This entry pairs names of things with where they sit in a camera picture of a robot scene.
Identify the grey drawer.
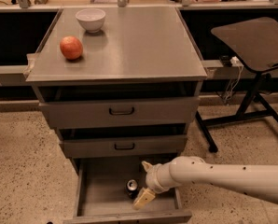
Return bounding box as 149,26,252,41
60,134,187,159
63,154,191,224
39,97,199,129

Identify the blue pepsi can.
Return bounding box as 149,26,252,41
126,179,139,199

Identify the grey bottom drawer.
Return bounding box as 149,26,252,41
63,154,191,224

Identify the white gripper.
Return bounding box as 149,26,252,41
132,161,176,210

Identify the grey drawer cabinet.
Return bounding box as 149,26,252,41
25,6,208,175

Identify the grey middle drawer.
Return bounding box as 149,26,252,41
60,134,187,159

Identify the grey top drawer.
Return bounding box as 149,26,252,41
39,97,199,129

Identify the white bowl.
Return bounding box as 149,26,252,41
76,8,105,33

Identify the black rolling side table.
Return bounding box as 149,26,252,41
196,17,278,153

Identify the red apple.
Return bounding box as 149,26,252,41
60,36,83,60

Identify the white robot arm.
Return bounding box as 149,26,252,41
133,156,278,210

